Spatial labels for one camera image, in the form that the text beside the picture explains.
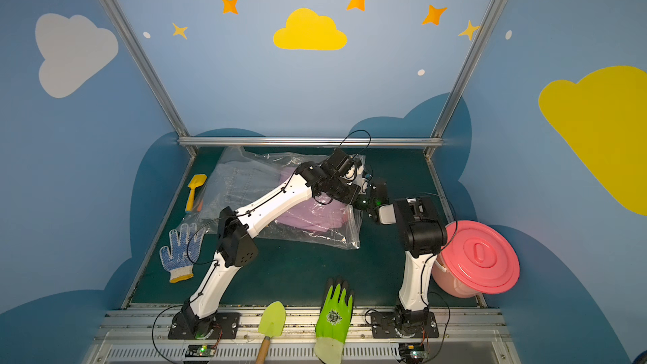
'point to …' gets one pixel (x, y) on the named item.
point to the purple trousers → (314, 215)
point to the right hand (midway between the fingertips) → (341, 193)
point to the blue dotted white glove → (184, 250)
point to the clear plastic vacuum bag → (243, 173)
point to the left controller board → (200, 350)
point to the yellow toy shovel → (196, 180)
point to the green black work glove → (334, 321)
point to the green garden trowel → (271, 324)
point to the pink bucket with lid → (476, 259)
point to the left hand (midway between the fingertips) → (363, 197)
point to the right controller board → (413, 352)
